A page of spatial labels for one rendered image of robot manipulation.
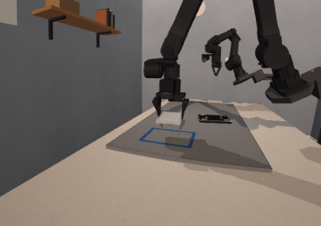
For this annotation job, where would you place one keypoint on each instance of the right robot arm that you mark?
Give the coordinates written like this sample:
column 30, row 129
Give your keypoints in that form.
column 233, row 63

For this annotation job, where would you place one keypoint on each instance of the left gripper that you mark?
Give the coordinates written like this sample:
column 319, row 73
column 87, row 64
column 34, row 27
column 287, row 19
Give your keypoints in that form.
column 176, row 98

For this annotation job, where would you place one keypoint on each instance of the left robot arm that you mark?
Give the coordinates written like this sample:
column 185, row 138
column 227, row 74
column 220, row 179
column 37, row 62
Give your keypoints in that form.
column 286, row 79

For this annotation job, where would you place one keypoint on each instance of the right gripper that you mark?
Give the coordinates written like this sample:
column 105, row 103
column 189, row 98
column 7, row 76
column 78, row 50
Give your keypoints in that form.
column 216, row 64

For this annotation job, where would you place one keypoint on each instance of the grey flat mat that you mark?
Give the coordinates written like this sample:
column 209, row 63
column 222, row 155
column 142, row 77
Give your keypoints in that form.
column 223, row 145

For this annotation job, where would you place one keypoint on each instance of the white well plate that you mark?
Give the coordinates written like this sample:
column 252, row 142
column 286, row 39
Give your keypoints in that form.
column 170, row 118

